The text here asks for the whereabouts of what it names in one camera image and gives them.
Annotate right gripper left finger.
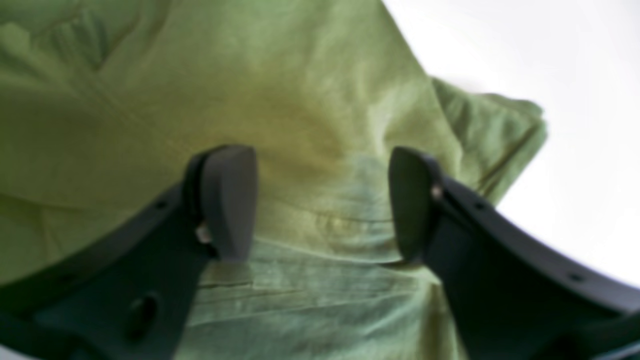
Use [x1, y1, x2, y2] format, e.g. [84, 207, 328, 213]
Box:
[0, 145, 258, 360]

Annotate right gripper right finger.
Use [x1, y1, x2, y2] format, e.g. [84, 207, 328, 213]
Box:
[388, 146, 640, 360]

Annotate olive green T-shirt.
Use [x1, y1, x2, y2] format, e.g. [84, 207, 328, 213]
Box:
[0, 0, 546, 360]

